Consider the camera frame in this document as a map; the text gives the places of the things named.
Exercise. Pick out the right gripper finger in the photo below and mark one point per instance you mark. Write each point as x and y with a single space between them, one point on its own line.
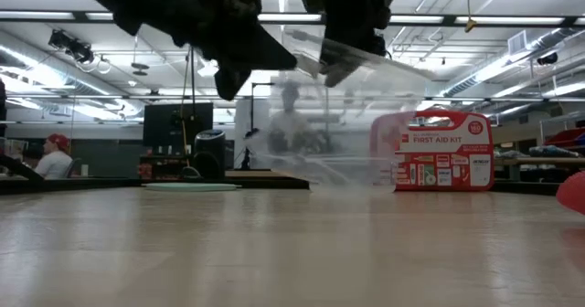
338 65

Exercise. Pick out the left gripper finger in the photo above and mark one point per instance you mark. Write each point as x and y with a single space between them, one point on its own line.
272 56
228 81

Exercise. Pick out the clear zip plastic bag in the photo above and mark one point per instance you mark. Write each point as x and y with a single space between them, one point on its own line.
347 124

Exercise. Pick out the light blue cloth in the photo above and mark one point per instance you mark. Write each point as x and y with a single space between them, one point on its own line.
192 187

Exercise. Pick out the red bandage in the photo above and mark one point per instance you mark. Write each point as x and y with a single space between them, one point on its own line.
573 193

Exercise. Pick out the person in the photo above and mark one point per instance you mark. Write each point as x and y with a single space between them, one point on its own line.
55 161
288 124

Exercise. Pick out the black monitor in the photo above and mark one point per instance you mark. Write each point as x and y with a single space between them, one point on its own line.
169 124

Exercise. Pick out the black low shelf unit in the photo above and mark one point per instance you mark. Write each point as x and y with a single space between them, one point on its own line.
160 167

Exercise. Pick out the red first aid kit case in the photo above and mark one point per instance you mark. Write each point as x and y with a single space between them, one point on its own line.
448 156

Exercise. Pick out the black ceiling-hung device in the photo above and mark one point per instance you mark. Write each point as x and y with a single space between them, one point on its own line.
73 46

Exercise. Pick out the long LED light bar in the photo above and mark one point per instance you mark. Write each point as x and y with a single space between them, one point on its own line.
503 20

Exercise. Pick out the black ceiling speaker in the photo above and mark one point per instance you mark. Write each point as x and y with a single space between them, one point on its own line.
547 59

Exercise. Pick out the wooden side table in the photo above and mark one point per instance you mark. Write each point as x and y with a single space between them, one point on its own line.
539 161

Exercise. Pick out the dark folded cloth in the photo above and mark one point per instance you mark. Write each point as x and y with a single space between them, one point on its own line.
553 151

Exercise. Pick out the red storage bin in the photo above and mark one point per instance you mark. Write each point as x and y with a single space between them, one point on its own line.
564 138

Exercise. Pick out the black stand frame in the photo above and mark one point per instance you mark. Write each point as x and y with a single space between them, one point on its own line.
252 115

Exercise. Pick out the silver air duct with vent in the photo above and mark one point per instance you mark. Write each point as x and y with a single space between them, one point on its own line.
517 43

